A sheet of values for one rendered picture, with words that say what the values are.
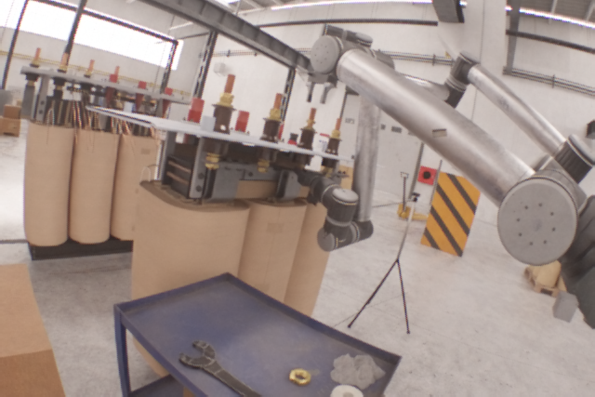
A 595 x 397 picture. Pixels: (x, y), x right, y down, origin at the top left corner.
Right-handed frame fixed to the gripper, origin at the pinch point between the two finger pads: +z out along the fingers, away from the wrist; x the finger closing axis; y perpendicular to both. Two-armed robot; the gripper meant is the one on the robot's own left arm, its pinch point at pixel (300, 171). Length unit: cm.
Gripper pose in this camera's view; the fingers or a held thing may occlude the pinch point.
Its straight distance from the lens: 146.7
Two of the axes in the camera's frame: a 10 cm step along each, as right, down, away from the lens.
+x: -8.1, -1.2, -5.8
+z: -4.9, -4.1, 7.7
